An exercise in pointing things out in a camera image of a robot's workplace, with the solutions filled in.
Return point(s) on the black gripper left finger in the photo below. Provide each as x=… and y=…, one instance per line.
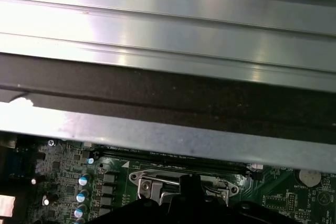
x=157, y=213

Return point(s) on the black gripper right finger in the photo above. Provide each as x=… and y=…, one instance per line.
x=223, y=214

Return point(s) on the metal socket cover frame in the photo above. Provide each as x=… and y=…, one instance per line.
x=166, y=195

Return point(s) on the CPU socket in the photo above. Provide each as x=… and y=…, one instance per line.
x=151, y=192

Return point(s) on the RAM slot with black clips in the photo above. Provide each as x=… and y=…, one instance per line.
x=170, y=161

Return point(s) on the RAM slot with white clips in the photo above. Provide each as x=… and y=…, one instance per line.
x=118, y=150

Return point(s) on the green motherboard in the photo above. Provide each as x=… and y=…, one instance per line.
x=262, y=182

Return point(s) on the teal topped capacitor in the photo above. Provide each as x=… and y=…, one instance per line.
x=90, y=160
x=78, y=212
x=80, y=221
x=83, y=181
x=81, y=197

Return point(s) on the round silver coin battery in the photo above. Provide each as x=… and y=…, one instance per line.
x=310, y=178

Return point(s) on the silver topped black capacitor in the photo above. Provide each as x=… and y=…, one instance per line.
x=33, y=181
x=46, y=202

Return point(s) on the open PC case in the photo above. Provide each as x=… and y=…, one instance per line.
x=168, y=98

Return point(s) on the blue video port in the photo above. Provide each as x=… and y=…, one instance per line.
x=21, y=165

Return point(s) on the silver port block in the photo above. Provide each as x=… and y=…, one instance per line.
x=6, y=205

